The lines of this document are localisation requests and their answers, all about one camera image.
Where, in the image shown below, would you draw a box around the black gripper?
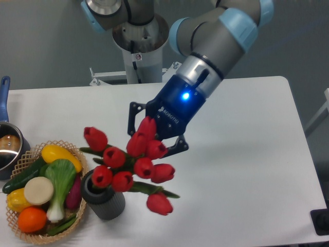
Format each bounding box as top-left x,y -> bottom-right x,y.
127,75 -> 206,157

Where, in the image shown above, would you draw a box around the red tulip bouquet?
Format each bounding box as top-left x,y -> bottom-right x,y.
80,116 -> 178,216

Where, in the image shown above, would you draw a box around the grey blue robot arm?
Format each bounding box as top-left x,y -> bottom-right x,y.
81,1 -> 274,156

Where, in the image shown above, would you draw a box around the dark grey ribbed vase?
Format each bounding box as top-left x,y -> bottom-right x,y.
80,170 -> 125,220

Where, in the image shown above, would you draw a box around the green bok choy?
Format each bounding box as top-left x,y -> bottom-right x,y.
39,159 -> 77,222

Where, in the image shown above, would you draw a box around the yellow squash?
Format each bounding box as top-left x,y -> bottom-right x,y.
41,144 -> 82,173

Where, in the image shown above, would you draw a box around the purple sweet potato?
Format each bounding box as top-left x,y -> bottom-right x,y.
65,175 -> 82,210

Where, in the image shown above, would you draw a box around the woven wicker basket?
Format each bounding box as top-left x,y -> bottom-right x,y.
6,140 -> 89,245

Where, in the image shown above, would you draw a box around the dark green cucumber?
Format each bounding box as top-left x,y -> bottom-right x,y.
2,157 -> 46,194

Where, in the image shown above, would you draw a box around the beige round bun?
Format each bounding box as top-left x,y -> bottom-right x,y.
24,177 -> 54,205

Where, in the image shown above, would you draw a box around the green bean pods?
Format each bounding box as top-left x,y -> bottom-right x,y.
47,215 -> 77,236

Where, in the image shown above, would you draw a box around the orange fruit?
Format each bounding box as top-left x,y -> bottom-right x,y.
17,206 -> 47,233

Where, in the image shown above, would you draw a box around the yellow bell pepper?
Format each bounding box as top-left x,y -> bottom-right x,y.
7,188 -> 32,213

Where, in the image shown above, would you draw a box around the black device at edge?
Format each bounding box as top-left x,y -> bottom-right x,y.
310,208 -> 328,236

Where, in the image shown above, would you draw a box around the white metal base frame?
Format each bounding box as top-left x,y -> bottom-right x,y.
88,61 -> 183,86

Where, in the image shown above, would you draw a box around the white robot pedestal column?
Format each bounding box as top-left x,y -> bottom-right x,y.
112,13 -> 169,84

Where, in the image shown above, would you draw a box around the blue saucepan with handle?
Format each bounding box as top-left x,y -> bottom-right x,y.
1,76 -> 30,181

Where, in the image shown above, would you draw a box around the white frame at right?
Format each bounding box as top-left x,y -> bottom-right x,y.
304,88 -> 328,138

